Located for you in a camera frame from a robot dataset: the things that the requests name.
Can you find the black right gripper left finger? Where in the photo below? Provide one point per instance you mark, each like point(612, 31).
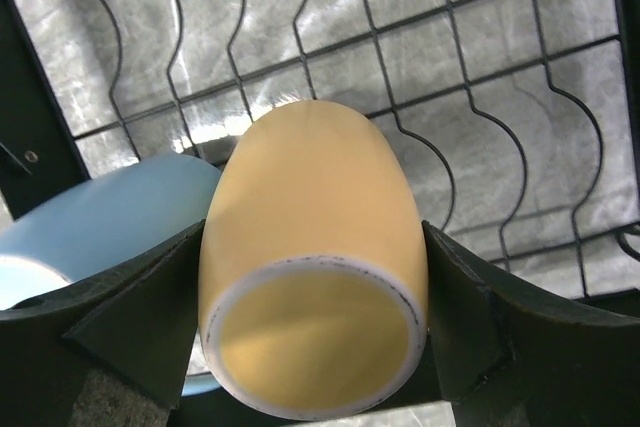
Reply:
point(110, 350)

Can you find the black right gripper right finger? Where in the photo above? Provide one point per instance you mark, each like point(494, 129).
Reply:
point(509, 353)

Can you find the light blue ceramic mug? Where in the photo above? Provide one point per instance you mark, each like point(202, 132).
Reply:
point(102, 223)

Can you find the yellow ceramic mug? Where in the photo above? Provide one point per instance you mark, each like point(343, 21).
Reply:
point(313, 271)

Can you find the black wire dish rack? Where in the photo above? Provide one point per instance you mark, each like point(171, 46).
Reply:
point(516, 122)

